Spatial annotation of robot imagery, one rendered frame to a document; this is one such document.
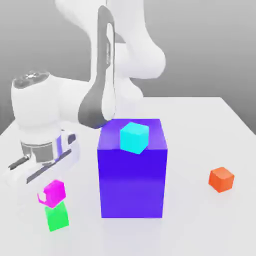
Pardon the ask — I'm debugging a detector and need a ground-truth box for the small orange cube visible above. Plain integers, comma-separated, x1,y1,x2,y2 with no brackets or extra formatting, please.
208,166,235,194

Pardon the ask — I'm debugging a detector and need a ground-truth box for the small magenta cube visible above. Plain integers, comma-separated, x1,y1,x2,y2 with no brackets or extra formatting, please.
37,179,67,209

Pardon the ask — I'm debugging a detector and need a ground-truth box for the small cyan cube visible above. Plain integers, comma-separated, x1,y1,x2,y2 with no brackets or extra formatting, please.
119,121,150,155

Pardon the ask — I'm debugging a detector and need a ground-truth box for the small green cube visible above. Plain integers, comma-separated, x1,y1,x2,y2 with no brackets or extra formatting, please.
44,201,70,232

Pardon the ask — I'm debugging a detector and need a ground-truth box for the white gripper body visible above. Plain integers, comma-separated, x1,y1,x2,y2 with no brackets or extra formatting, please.
3,146,81,193

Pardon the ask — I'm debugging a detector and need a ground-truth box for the large blue box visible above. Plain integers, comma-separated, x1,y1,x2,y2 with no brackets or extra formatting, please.
97,118,168,219

